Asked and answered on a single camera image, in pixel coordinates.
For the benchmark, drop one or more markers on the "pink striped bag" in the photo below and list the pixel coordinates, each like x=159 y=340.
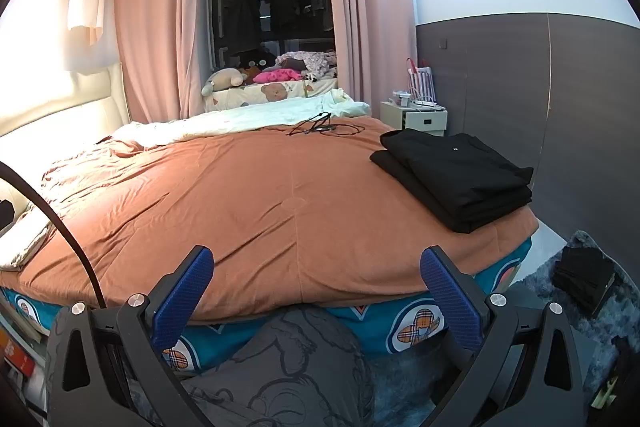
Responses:
x=422 y=82

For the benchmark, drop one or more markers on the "white nightstand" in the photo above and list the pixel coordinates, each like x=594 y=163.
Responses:
x=422 y=122

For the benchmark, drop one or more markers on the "red box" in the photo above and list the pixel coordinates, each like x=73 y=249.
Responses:
x=15 y=352

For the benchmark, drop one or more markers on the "teal printed bed sheet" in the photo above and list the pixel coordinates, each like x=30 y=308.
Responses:
x=380 y=332

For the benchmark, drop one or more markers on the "white padded headboard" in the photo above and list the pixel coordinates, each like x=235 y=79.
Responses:
x=60 y=117

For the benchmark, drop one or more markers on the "cream plush toy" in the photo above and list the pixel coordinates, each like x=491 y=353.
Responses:
x=225 y=79

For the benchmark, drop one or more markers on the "white device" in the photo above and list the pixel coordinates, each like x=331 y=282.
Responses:
x=402 y=98

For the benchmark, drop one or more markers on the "black garment with small logo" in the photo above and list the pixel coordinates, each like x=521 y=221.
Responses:
x=450 y=162

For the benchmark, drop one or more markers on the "pile of black clothes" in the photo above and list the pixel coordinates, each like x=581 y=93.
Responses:
x=582 y=277

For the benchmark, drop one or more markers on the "orange blanket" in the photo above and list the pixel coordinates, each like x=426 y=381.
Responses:
x=280 y=207

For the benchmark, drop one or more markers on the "dark hanging coat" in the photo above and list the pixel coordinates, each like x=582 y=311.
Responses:
x=242 y=2

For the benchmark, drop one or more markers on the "bear print cushion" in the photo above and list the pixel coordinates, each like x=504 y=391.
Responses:
x=270 y=93

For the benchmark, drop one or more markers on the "white quilt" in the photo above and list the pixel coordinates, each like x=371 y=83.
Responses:
x=240 y=119

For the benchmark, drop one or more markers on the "plain black folded garment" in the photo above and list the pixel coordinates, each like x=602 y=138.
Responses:
x=392 y=164

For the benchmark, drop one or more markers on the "grey patterned pillow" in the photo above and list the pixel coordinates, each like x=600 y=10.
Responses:
x=300 y=357

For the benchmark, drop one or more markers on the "white pillow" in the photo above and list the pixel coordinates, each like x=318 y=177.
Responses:
x=25 y=237

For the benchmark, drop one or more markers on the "pink curtain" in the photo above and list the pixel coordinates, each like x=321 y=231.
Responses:
x=372 y=7
x=150 y=32

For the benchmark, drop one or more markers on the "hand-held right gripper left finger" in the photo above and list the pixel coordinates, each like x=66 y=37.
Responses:
x=182 y=302

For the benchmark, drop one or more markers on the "white power strip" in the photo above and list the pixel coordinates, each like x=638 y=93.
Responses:
x=429 y=106

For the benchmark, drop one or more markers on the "black plush toy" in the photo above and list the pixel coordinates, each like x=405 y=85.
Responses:
x=257 y=58

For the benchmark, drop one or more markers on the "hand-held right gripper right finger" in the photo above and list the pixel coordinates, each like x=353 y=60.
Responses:
x=450 y=294

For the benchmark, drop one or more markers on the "floral cloth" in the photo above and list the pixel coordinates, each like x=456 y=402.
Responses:
x=305 y=59

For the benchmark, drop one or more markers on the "pink plush cushion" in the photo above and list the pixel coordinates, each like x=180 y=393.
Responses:
x=272 y=76

